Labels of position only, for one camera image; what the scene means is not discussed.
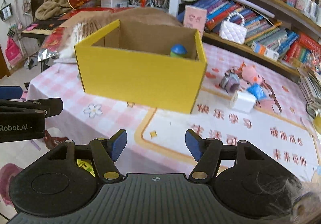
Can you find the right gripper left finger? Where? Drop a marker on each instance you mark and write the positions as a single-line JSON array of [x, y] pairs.
[[105, 153]]

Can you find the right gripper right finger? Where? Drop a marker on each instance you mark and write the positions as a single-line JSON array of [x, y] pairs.
[[206, 152]]

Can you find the green blue tumbler toy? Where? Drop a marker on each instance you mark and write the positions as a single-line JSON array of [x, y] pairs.
[[178, 50]]

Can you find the pink checkered table mat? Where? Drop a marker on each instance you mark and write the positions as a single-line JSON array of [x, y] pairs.
[[156, 138]]

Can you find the grey purple toy car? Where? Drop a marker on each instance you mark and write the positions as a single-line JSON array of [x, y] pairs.
[[230, 81]]

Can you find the blue fluffy pompom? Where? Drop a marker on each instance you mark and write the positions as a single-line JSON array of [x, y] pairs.
[[257, 91]]

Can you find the pink plush chick toy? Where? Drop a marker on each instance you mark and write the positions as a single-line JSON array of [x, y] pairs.
[[250, 75]]

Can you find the yellow cardboard box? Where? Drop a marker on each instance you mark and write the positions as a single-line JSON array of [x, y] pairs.
[[130, 61]]

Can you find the orange white cat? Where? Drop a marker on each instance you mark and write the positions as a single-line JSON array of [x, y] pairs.
[[87, 24]]

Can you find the orange white medicine box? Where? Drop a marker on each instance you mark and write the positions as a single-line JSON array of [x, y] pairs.
[[265, 51]]

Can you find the white quilted pearl handbag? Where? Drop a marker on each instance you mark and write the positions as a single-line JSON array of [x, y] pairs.
[[231, 31]]

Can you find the stack of magazines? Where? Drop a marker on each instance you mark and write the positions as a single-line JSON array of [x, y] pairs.
[[309, 84]]

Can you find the pink sticker cup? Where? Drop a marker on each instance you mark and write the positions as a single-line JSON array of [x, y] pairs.
[[195, 18]]

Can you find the red book set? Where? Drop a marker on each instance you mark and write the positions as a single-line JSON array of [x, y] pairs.
[[304, 51]]

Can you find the wooden bookshelf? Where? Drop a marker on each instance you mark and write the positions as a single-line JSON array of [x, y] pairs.
[[272, 23]]

